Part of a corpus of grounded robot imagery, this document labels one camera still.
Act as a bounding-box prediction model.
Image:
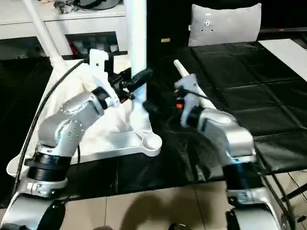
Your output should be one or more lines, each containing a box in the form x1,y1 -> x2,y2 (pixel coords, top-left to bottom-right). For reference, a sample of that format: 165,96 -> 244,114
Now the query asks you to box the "white flat board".
258,38 -> 307,81

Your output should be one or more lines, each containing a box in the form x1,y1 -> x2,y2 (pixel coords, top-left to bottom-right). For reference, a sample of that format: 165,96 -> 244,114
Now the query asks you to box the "black box with yellow label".
146,0 -> 192,53

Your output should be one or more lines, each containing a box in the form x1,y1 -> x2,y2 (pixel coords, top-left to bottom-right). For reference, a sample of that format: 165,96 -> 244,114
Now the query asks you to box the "grey cushion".
188,3 -> 262,47

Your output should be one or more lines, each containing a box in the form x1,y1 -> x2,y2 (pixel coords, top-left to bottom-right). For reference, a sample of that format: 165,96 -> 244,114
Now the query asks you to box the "white plastic table leg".
124,0 -> 151,131
174,59 -> 216,111
26,0 -> 65,68

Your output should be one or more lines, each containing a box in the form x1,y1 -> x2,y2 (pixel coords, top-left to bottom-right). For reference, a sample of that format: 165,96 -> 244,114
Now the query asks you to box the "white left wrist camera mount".
90,49 -> 119,107

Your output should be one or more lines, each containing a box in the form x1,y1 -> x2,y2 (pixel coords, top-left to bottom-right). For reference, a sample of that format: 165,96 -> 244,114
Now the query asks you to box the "grey rounded device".
79,0 -> 119,10

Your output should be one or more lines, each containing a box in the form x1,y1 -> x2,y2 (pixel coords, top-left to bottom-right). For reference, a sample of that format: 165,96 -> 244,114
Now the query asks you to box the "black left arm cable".
13,59 -> 91,190

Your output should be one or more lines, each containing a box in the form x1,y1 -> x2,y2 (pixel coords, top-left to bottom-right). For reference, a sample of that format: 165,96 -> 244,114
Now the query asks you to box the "black work mat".
0,40 -> 307,208

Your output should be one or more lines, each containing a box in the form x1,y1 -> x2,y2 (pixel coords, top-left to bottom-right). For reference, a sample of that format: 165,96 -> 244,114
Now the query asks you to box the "white plastic table top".
6,59 -> 163,177

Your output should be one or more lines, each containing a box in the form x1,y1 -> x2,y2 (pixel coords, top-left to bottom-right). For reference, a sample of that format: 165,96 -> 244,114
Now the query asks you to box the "black tripod leg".
283,182 -> 307,202

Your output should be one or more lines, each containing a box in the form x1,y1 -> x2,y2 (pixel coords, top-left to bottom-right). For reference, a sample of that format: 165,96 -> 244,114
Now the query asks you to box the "dark tangled small object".
54,0 -> 79,14

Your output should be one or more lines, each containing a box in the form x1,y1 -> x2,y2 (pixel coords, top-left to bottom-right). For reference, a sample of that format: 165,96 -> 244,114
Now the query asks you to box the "white cabinet with glass doors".
0,2 -> 129,60

